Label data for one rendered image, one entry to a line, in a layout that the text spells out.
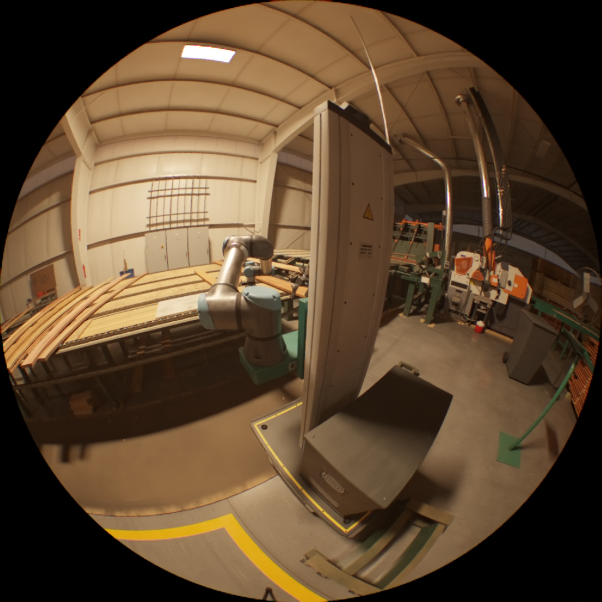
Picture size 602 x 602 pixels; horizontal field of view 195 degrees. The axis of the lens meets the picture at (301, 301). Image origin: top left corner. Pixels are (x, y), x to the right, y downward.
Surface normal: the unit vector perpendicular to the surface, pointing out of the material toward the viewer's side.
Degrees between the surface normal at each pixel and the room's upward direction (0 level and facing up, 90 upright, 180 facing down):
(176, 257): 90
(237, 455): 0
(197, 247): 90
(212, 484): 0
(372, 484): 0
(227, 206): 89
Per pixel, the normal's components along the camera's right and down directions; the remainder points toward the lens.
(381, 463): 0.04, -0.94
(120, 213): 0.62, 0.27
